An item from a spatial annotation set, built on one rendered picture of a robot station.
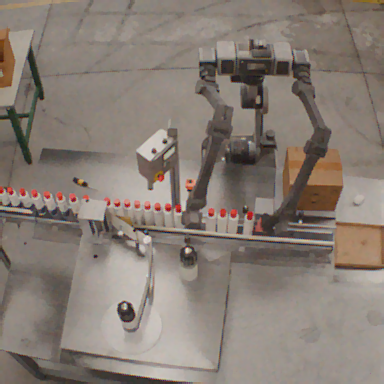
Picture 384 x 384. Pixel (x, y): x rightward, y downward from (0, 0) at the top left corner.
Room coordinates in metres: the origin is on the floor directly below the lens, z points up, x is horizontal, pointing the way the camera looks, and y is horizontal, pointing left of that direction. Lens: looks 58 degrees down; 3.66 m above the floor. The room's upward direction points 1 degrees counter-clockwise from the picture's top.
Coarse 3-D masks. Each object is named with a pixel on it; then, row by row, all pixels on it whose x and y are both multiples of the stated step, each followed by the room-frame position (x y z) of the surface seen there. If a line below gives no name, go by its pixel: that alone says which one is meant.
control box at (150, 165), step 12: (156, 132) 1.68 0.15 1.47; (144, 144) 1.62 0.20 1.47; (156, 144) 1.61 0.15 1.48; (168, 144) 1.61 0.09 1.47; (144, 156) 1.55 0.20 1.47; (156, 156) 1.55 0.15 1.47; (144, 168) 1.55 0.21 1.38; (156, 168) 1.54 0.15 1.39; (168, 168) 1.59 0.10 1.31; (156, 180) 1.53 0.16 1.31
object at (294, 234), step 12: (36, 216) 1.59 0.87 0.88; (48, 216) 1.59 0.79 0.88; (60, 216) 1.59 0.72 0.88; (72, 216) 1.59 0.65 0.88; (144, 228) 1.51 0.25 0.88; (204, 228) 1.50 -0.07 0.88; (216, 228) 1.50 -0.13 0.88; (240, 228) 1.50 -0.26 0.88; (252, 240) 1.42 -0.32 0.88; (264, 240) 1.42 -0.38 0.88; (312, 240) 1.40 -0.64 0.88; (324, 240) 1.40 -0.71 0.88
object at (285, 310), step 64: (64, 192) 1.78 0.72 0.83; (128, 192) 1.77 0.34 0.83; (256, 192) 1.75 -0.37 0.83; (64, 256) 1.37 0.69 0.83; (256, 256) 1.35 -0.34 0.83; (320, 256) 1.33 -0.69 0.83; (0, 320) 0.97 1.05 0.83; (64, 320) 0.99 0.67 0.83; (256, 320) 0.98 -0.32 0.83; (320, 320) 0.95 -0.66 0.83
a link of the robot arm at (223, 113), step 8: (200, 80) 2.00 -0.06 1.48; (200, 88) 1.95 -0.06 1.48; (208, 88) 1.92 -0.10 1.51; (216, 88) 1.97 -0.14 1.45; (208, 96) 1.86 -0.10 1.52; (216, 96) 1.81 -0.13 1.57; (216, 104) 1.71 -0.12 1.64; (224, 104) 1.71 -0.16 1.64; (216, 112) 1.67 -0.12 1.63; (224, 112) 1.67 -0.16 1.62; (232, 112) 1.68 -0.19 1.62; (216, 120) 1.63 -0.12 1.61; (224, 120) 1.64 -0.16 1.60; (216, 128) 1.61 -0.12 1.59; (224, 128) 1.61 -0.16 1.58
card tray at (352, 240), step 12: (336, 228) 1.49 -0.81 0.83; (348, 228) 1.49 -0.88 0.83; (360, 228) 1.48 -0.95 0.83; (372, 228) 1.48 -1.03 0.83; (336, 240) 1.42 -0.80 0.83; (348, 240) 1.41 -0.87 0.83; (360, 240) 1.41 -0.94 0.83; (372, 240) 1.40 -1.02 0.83; (336, 252) 1.34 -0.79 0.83; (348, 252) 1.34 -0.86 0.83; (360, 252) 1.33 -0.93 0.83; (372, 252) 1.33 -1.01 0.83; (336, 264) 1.27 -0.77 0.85; (348, 264) 1.26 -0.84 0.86; (360, 264) 1.25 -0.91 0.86; (372, 264) 1.25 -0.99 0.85
